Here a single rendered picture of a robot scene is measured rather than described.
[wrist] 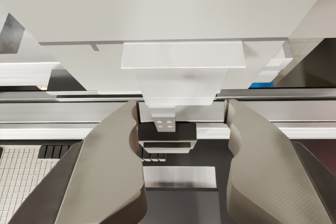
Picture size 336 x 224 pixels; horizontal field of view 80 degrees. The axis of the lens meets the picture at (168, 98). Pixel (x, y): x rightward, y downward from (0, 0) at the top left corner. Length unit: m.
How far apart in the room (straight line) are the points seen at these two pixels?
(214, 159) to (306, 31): 0.49
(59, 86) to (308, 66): 0.67
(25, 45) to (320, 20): 0.40
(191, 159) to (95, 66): 0.58
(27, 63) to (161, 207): 0.21
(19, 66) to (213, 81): 0.22
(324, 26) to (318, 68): 0.31
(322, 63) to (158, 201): 0.59
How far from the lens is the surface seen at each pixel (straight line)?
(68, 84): 0.26
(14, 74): 0.33
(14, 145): 0.78
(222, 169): 0.74
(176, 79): 0.20
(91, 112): 0.51
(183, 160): 0.73
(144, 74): 0.19
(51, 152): 0.70
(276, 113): 0.52
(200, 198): 0.21
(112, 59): 0.18
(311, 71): 0.73
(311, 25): 0.39
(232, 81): 0.22
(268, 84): 2.43
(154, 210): 0.22
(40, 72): 0.30
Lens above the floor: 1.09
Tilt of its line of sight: 22 degrees down
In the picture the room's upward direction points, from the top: 180 degrees counter-clockwise
